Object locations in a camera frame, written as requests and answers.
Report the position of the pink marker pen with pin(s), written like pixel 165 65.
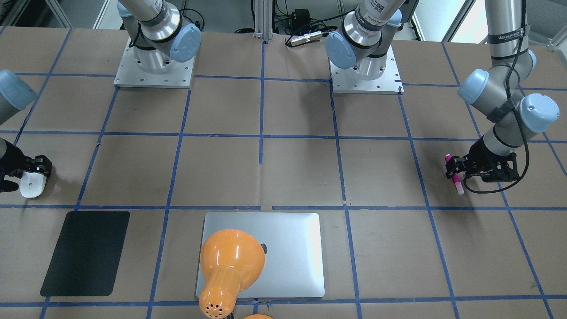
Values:
pixel 455 178

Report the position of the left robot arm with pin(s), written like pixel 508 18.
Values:
pixel 367 33

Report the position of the black mousepad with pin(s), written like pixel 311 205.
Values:
pixel 86 257

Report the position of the white computer mouse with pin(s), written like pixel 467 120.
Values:
pixel 32 184

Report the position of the silver laptop notebook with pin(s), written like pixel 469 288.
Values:
pixel 294 265

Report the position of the metal cylinder connector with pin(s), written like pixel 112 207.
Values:
pixel 303 39

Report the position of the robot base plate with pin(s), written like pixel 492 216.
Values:
pixel 147 67
pixel 370 75

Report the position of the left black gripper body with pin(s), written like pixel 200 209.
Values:
pixel 481 156

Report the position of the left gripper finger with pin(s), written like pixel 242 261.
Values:
pixel 452 170
pixel 455 161

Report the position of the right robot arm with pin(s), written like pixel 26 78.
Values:
pixel 162 26

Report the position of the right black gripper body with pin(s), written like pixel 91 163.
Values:
pixel 13 160

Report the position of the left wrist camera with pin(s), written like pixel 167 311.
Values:
pixel 500 168

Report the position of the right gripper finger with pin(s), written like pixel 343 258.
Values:
pixel 40 164

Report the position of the orange desk lamp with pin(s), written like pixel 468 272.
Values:
pixel 230 262

